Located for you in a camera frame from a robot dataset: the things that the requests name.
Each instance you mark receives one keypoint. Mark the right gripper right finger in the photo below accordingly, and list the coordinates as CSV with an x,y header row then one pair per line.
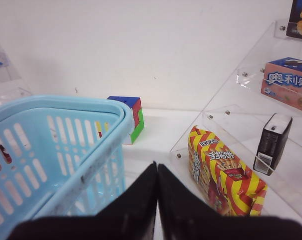
x,y
185,217

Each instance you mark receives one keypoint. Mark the clear acrylic right shelf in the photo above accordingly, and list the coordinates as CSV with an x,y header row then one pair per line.
x,y
238,111

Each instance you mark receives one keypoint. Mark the light blue plastic basket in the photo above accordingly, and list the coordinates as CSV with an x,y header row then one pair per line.
x,y
66,155

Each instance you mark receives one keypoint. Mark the black tissue pack left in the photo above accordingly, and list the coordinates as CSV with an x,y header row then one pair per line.
x,y
272,143

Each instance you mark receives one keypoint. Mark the blue orange Oreo box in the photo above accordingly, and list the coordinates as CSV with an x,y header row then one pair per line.
x,y
282,81

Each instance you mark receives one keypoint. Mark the red yellow striped snack pack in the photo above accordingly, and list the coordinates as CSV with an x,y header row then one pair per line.
x,y
226,183

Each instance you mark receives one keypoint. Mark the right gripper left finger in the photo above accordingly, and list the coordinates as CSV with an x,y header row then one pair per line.
x,y
130,216

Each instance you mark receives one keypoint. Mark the black yellow biscuit box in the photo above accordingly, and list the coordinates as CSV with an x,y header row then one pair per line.
x,y
294,28

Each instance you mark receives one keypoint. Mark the multicolour puzzle cube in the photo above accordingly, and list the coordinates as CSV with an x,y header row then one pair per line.
x,y
134,104

